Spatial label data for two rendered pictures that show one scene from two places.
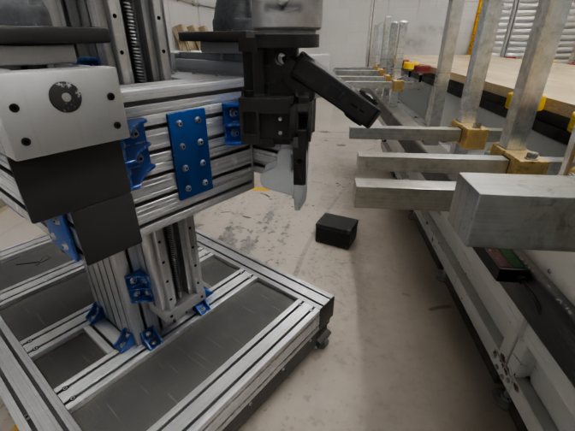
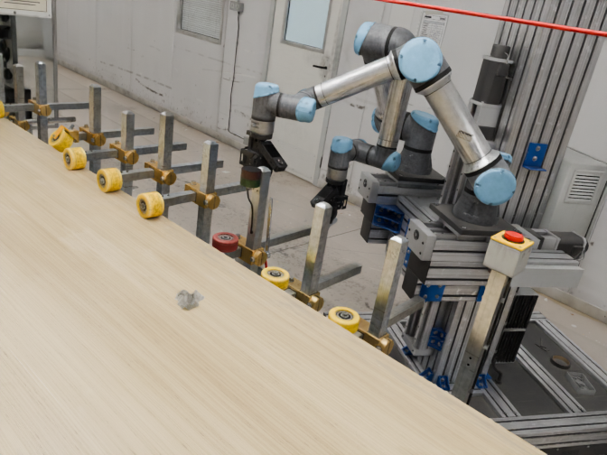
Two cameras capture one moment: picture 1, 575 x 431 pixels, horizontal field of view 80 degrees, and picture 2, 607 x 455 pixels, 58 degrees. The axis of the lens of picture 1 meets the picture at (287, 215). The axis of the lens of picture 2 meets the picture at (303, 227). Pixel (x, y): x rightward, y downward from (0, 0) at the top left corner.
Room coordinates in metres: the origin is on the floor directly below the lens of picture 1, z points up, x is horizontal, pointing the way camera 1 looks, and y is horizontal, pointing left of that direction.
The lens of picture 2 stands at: (1.41, -1.64, 1.62)
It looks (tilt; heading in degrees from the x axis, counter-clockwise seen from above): 23 degrees down; 123
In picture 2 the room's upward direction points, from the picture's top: 10 degrees clockwise
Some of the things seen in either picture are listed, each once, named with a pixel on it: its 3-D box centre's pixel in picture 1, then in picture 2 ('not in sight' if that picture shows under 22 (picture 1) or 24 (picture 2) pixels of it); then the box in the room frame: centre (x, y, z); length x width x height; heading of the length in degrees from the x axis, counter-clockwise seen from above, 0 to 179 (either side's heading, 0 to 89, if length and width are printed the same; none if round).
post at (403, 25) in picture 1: (396, 73); not in sight; (1.92, -0.56, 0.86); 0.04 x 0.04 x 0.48; 85
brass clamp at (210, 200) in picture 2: not in sight; (201, 196); (0.15, -0.40, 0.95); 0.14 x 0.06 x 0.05; 175
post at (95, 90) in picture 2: not in sight; (95, 142); (-0.57, -0.33, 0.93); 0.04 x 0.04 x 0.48; 85
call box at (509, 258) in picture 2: not in sight; (507, 255); (1.18, -0.49, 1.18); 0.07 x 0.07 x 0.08; 85
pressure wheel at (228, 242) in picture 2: not in sight; (224, 252); (0.38, -0.50, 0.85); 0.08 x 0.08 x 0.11
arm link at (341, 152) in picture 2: not in sight; (340, 153); (0.43, 0.00, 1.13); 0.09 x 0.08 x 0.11; 93
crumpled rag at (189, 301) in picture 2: not in sight; (188, 296); (0.57, -0.83, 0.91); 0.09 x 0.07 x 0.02; 119
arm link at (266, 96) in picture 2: not in sight; (266, 101); (0.33, -0.33, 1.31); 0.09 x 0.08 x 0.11; 25
